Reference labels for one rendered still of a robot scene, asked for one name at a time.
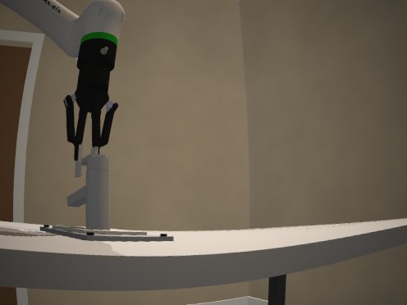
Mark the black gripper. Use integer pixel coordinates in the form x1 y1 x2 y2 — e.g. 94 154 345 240
63 62 118 177

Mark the grey faucet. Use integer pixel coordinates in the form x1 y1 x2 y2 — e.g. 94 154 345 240
53 153 147 235

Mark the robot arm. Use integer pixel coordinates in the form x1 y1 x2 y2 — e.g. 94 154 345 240
0 0 125 71

